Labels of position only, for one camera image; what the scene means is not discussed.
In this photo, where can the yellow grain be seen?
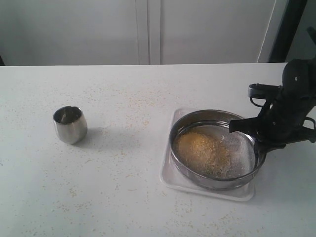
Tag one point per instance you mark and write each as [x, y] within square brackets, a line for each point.
[203, 154]

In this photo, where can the stainless steel cup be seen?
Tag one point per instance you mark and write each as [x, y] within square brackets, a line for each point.
[70, 124]

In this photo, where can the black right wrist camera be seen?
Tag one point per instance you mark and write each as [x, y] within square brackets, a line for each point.
[263, 92]

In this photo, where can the white square plastic tray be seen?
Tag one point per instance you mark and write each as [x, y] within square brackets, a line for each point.
[172, 182]

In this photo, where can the white cabinet doors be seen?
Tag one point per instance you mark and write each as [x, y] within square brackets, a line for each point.
[131, 32]

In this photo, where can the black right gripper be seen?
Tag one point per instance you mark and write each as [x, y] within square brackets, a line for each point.
[281, 121]

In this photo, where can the round steel mesh sieve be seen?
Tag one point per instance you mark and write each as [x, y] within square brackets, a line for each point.
[184, 125]

